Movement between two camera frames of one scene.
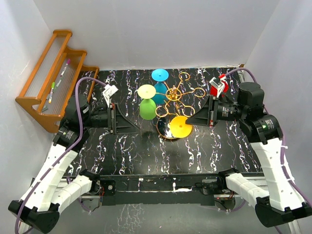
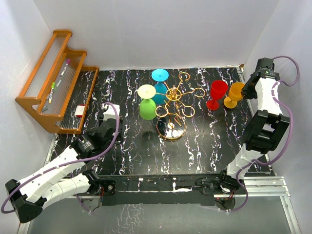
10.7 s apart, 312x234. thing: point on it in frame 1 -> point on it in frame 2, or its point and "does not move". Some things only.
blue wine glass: (160, 75) does not move
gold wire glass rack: (174, 96) does not move
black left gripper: (118, 123) -> (118, 137)
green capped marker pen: (53, 84) does not move
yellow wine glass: (178, 127) -> (235, 94)
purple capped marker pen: (64, 68) does not move
